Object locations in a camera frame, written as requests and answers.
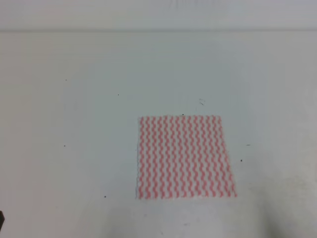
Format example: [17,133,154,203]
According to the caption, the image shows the pink white striped towel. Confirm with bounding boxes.
[136,115,237,200]

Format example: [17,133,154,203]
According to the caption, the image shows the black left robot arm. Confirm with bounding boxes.
[0,211,5,230]

